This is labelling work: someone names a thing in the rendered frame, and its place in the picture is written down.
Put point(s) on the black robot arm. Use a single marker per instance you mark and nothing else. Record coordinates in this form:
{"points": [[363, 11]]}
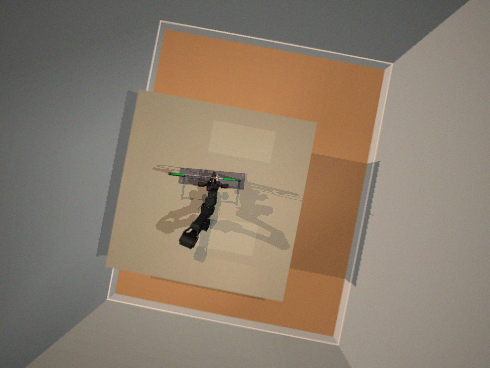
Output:
{"points": [[202, 222]]}

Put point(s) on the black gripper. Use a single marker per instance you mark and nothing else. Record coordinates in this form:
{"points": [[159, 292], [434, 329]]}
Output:
{"points": [[202, 184]]}

